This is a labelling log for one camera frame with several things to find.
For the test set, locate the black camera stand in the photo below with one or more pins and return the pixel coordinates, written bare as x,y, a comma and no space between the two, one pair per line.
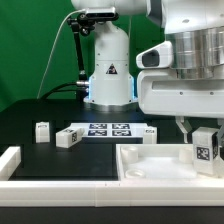
80,26

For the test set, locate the grey external camera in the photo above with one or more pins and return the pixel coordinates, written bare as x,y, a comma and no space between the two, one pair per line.
104,13

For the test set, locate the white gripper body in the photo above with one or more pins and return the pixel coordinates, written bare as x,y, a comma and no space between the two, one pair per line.
161,93

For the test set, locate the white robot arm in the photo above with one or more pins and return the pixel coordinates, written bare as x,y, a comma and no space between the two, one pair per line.
182,74

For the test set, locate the white base tag plate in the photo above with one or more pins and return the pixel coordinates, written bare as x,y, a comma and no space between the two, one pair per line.
111,130

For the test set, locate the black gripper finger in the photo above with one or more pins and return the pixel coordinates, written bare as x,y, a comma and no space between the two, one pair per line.
220,135
184,126

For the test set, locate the white square tabletop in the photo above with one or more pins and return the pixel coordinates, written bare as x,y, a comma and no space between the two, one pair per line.
163,162

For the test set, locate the white U-shaped obstacle fence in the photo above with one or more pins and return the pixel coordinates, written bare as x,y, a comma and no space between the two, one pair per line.
202,192

